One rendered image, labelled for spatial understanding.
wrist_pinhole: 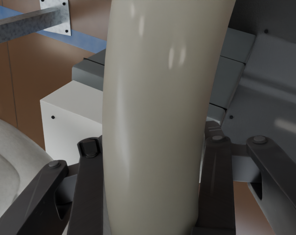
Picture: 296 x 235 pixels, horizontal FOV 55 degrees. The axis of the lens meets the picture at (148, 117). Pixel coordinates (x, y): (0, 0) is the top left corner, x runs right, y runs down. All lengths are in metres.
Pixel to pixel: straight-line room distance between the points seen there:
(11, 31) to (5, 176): 1.07
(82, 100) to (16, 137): 0.18
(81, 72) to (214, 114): 0.35
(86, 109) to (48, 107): 0.09
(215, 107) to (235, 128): 0.88
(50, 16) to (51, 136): 1.07
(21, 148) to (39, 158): 0.04
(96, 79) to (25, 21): 0.92
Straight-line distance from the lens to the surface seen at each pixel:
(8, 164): 0.56
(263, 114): 1.51
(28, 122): 2.41
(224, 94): 0.76
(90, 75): 0.73
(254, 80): 1.44
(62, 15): 1.78
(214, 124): 0.17
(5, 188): 0.55
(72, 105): 0.67
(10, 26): 1.53
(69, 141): 0.71
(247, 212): 1.95
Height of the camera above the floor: 1.35
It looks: 52 degrees down
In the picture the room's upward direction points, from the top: 139 degrees counter-clockwise
